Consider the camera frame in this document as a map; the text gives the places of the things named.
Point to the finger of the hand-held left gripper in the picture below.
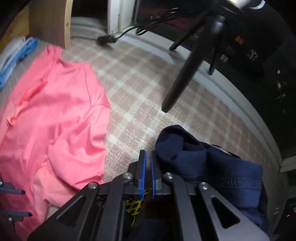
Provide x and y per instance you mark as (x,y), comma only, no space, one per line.
(17,214)
(13,190)

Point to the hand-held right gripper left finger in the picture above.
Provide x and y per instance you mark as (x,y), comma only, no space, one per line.
(143,176)

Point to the yellow black patterned cloth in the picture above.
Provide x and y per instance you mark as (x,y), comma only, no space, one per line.
(136,206)

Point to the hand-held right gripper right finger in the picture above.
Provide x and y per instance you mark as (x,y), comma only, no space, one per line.
(153,176)

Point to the navy blue garment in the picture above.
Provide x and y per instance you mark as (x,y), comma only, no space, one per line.
(208,162)

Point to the pine wood headboard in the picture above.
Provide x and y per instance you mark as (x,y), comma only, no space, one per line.
(16,30)

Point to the light wooden board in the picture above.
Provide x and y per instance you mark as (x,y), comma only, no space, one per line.
(48,20)

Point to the light blue garment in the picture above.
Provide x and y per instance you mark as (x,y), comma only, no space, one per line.
(25,47)

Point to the pink garment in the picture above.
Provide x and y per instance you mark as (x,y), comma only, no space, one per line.
(57,120)

